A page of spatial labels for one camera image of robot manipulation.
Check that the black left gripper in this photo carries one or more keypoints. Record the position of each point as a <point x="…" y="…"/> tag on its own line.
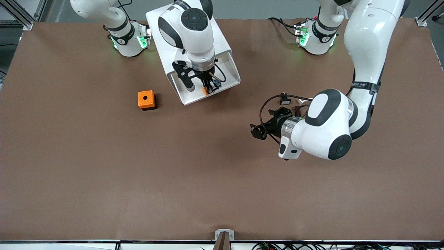
<point x="275" y="126"/>

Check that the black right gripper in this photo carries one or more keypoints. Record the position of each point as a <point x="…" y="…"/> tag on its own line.
<point x="203" y="75"/>

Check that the yellow mushroom push button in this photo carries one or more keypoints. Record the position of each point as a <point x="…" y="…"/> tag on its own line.
<point x="205" y="91"/>

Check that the white plastic drawer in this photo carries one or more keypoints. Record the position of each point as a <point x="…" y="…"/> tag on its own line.
<point x="229" y="74"/>

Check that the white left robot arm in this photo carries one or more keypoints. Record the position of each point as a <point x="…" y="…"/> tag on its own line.
<point x="364" y="41"/>

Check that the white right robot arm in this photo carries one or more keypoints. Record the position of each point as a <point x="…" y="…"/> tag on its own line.
<point x="203" y="41"/>

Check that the orange button box with hole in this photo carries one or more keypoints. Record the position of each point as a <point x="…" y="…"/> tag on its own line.
<point x="141" y="102"/>

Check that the white drawer cabinet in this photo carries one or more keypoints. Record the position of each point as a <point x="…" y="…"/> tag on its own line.
<point x="156" y="27"/>

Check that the white semicircular plastic arc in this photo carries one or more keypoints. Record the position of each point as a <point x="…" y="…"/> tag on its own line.
<point x="301" y="101"/>

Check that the brown table cover mat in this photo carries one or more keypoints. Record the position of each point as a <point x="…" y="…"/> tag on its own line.
<point x="222" y="191"/>

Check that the black switch with white face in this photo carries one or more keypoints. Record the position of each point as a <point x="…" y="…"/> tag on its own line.
<point x="285" y="101"/>

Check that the grey metal bracket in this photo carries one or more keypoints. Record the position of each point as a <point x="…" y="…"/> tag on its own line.
<point x="218" y="232"/>

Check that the brown tapered post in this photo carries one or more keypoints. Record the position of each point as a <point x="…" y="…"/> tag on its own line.
<point x="222" y="243"/>

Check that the aluminium frame profile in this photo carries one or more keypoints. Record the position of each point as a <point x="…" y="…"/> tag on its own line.
<point x="27" y="25"/>
<point x="421" y="22"/>

